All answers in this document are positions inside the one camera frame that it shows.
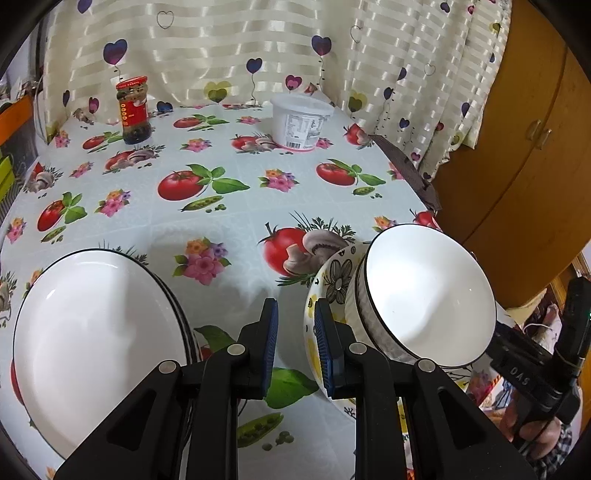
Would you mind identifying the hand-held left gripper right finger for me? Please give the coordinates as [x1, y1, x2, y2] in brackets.
[314, 298, 539, 480]

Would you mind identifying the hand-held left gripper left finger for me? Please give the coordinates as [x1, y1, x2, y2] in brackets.
[54, 298, 280, 480]

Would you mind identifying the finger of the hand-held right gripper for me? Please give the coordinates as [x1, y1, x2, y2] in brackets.
[489, 322, 579, 415]

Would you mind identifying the floral print bowl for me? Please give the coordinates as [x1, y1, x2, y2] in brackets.
[302, 244, 370, 422]

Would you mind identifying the white ribbed bowl black rim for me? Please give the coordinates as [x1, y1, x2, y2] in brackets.
[347, 224, 497, 370]

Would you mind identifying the person's right forearm plaid sleeve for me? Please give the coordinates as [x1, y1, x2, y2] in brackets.
[533, 422, 578, 474]

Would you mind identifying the person's right hand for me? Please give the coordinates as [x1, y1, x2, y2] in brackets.
[502, 399, 561, 447]

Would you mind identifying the vegetable print tablecloth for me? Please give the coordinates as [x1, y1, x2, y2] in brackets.
[0, 102, 499, 480]

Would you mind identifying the wooden cabinet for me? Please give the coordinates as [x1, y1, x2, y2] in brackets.
[431, 0, 591, 310]

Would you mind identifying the white plastic tub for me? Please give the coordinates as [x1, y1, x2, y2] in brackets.
[270, 92, 335, 152]

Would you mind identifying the chili sauce jar red lid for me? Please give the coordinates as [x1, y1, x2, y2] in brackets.
[115, 75, 152, 145]

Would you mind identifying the cream heart print curtain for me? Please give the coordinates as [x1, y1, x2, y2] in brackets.
[34, 0, 513, 181]

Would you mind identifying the green box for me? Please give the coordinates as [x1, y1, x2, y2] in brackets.
[0, 154, 14, 204]

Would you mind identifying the orange panel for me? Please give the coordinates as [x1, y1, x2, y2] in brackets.
[0, 99, 35, 153]

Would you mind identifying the brown strap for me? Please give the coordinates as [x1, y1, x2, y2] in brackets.
[369, 134, 441, 210]

